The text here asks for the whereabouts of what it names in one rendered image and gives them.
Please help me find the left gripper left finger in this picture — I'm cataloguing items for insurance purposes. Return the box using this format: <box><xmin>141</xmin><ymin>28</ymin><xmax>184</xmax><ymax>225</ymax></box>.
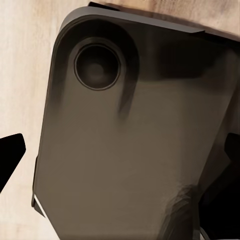
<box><xmin>0</xmin><ymin>133</ymin><xmax>26</xmax><ymax>193</ymax></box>

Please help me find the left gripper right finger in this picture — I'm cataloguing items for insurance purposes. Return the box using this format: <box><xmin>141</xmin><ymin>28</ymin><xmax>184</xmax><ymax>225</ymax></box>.
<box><xmin>224</xmin><ymin>133</ymin><xmax>240</xmax><ymax>173</ymax></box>

